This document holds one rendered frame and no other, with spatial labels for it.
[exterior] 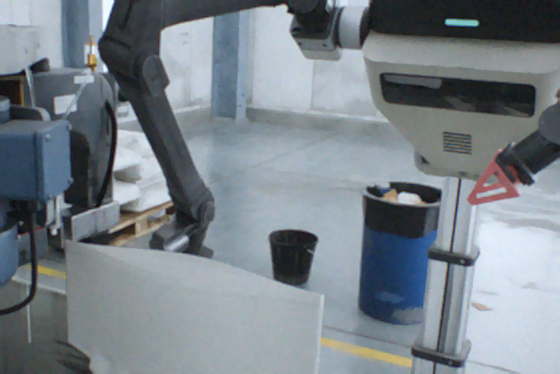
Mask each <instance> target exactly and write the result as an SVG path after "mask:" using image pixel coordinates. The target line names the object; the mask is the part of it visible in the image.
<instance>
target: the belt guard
mask: <svg viewBox="0 0 560 374"><path fill-rule="evenodd" d="M45 56H47V33H46V28H45V27H37V26H17V25H16V27H13V26H8V25H0V74H10V73H16V72H19V71H21V70H22V69H24V68H26V67H28V66H29V65H31V64H33V63H35V62H36V61H38V60H40V59H41V58H43V57H45Z"/></svg>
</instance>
